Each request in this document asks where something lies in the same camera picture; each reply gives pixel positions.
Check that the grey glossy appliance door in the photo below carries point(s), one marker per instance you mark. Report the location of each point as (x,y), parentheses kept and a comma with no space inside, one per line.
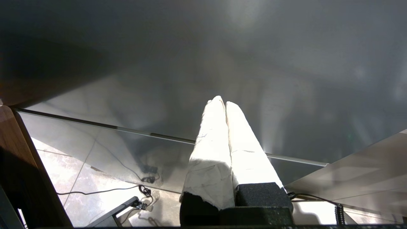
(190,47)

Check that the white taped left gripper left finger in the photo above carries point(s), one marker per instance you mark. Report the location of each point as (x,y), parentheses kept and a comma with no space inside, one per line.
(210,165)

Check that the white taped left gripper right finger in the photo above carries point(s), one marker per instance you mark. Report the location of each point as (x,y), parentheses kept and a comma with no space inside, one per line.
(251,165)

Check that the black metal stand leg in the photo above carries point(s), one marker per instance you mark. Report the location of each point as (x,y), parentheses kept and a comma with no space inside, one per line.
(124,205)

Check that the brown wooden furniture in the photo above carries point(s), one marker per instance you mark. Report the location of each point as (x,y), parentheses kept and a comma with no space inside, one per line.
(19,159)

